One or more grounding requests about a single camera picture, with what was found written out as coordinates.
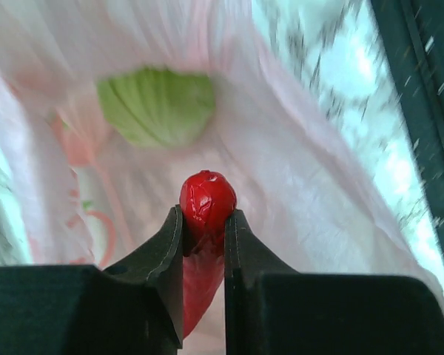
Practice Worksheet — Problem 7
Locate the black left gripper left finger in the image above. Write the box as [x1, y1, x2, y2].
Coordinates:
[0, 206, 183, 354]

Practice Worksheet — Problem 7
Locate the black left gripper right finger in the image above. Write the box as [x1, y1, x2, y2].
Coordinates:
[225, 210, 444, 355]

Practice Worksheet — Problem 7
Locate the pink plastic grocery bag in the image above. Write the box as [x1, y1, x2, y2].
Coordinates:
[0, 1, 444, 354]

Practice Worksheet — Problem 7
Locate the red chili pepper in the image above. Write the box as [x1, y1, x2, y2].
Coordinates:
[179, 170, 237, 337]

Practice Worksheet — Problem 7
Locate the green lettuce piece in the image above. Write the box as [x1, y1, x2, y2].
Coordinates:
[96, 67, 215, 148]

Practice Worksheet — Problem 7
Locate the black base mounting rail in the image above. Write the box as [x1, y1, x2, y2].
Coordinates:
[371, 1, 444, 255]

